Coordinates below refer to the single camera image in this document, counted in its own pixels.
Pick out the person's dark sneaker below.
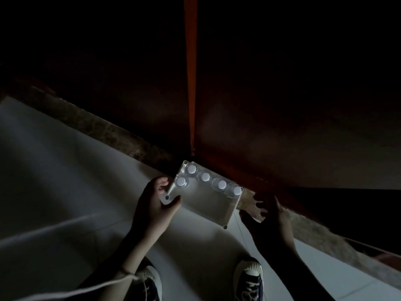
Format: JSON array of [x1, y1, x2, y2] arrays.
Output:
[[125, 259, 163, 301], [233, 258, 264, 301]]

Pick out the person's right forearm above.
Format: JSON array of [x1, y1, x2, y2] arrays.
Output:
[[258, 244, 336, 301]]

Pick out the dark brown wooden door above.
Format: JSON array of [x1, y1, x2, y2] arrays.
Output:
[[184, 0, 401, 217]]

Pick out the person's right hand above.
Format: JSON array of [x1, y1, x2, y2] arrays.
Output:
[[239, 193, 297, 255]]

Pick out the person's right dark sneaker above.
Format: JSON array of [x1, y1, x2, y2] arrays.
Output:
[[233, 258, 264, 301]]

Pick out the white cord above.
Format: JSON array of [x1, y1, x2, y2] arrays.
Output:
[[13, 274, 141, 301]]

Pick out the person's left dark sneaker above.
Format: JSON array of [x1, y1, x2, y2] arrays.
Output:
[[125, 259, 163, 301]]

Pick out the white rectangular plastic box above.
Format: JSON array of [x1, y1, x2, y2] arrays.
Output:
[[160, 160, 244, 230]]

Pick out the person's left forearm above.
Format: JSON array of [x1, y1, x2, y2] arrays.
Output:
[[75, 229, 161, 301]]

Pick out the person's left hand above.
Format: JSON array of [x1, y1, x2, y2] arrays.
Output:
[[133, 176, 182, 245]]

